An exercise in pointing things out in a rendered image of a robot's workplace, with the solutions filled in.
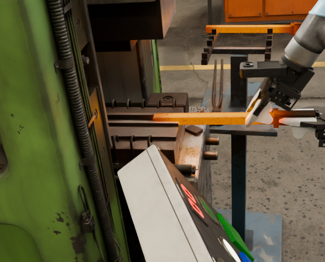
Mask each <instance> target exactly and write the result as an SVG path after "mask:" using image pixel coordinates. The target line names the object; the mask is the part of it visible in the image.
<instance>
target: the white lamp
mask: <svg viewBox="0 0 325 262"><path fill-rule="evenodd" d="M223 241H224V244H225V245H226V247H227V248H228V250H229V252H230V253H231V254H232V256H233V257H234V258H235V260H236V261H237V262H241V261H240V259H239V257H238V256H237V254H236V253H235V251H234V250H233V249H232V247H231V246H230V245H229V244H228V243H227V242H226V241H225V240H223Z"/></svg>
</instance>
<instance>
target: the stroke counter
mask: <svg viewBox="0 0 325 262"><path fill-rule="evenodd" d="M181 186H182V188H183V190H184V188H185V187H184V186H183V185H181ZM185 189H186V188H185ZM184 191H185V190H184ZM186 191H187V192H186V193H187V195H188V196H189V197H190V198H191V199H192V198H193V196H192V195H191V194H190V193H189V191H188V190H186ZM190 195H191V196H192V197H191V196H190ZM188 200H189V202H190V203H191V202H192V201H191V200H190V199H188ZM192 200H193V201H194V202H195V203H196V201H195V200H194V198H193V199H192ZM192 203H193V202H192ZM192 203H191V205H192ZM193 205H194V206H195V208H194V206H193ZM193 205H192V206H193V208H194V209H195V210H196V211H197V212H198V210H199V208H198V207H197V206H196V205H195V204H194V203H193ZM197 209H198V210H197ZM198 213H199V212H198ZM199 214H200V215H201V216H202V217H203V218H204V216H203V215H202V213H201V211H200V213H199Z"/></svg>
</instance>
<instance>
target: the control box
mask: <svg viewBox="0 0 325 262"><path fill-rule="evenodd" d="M118 176H119V180H120V183H121V186H122V189H123V192H124V195H125V198H126V201H127V205H128V208H129V211H130V214H131V217H132V220H133V223H134V226H135V229H136V232H137V235H138V238H139V241H140V245H141V248H142V251H143V254H144V257H145V260H146V262H237V261H236V260H235V258H234V257H233V256H232V254H231V253H230V252H229V250H228V248H227V247H226V245H225V244H224V241H223V240H225V241H226V242H227V243H228V244H229V245H230V246H231V247H232V249H233V250H234V251H235V253H236V254H237V256H238V257H239V259H240V261H241V262H243V260H242V259H241V257H240V255H239V253H241V251H240V250H239V249H238V248H237V247H236V246H235V245H234V244H233V243H232V241H231V239H230V238H229V236H228V234H227V232H226V231H225V229H224V227H223V225H222V224H221V222H220V221H219V219H218V217H217V215H216V214H218V212H217V211H216V210H215V209H214V208H213V207H212V206H211V205H210V204H209V202H208V201H207V200H206V199H205V198H204V197H203V196H202V195H201V194H200V193H199V192H198V191H197V190H196V189H195V187H194V186H193V185H192V184H191V183H190V182H189V181H188V180H187V179H186V178H185V177H184V176H183V175H182V173H181V172H180V171H179V170H178V169H177V168H176V167H175V166H174V165H173V164H172V163H171V162H170V161H169V159H168V158H167V157H166V156H165V155H164V154H163V153H162V152H161V151H160V149H159V148H158V147H156V146H155V145H151V146H150V147H149V148H148V149H146V150H145V151H144V152H142V153H141V154H140V155H138V156H137V157H136V158H134V159H133V160H132V161H130V162H129V163H128V164H127V165H125V166H124V167H123V168H121V169H120V170H119V171H118ZM181 185H183V186H184V187H185V188H186V189H185V188H184V190H185V191H184V190H183V188H182V186H181ZM186 190H188V191H189V193H190V194H191V195H192V196H193V198H194V200H195V201H196V203H195V202H194V201H193V200H192V199H193V198H192V199H191V198H190V197H189V196H188V195H187V193H186V192H187V191H186ZM191 195H190V196H191ZM192 196H191V197H192ZM188 199H190V200H191V201H192V202H193V203H194V204H195V205H196V206H197V207H198V208H199V210H198V209H197V210H198V212H199V213H200V211H201V213H202V215H203V216H204V218H203V217H202V216H201V215H200V214H199V213H198V212H197V211H196V210H195V209H194V208H193V206H192V205H191V203H190V202H189V200H188ZM201 199H202V200H203V201H204V202H205V203H206V204H207V206H208V207H209V208H210V209H211V211H212V212H213V214H214V216H215V217H216V220H215V219H214V218H213V217H212V216H211V215H210V214H209V212H208V211H207V210H206V208H205V207H204V205H203V204H202V202H201Z"/></svg>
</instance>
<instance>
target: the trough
mask: <svg viewBox="0 0 325 262"><path fill-rule="evenodd" d="M153 116H154V115H107V118H108V121H153Z"/></svg>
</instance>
